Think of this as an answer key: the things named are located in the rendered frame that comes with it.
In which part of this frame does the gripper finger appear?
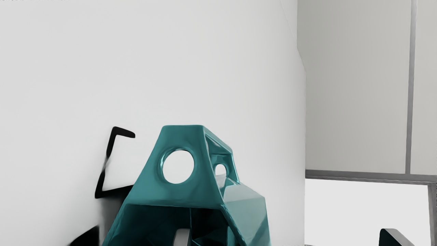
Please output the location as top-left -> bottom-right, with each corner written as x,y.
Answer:
174,228 -> 192,246

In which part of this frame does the teal faceted mug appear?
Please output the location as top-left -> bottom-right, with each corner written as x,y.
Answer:
101,125 -> 272,246

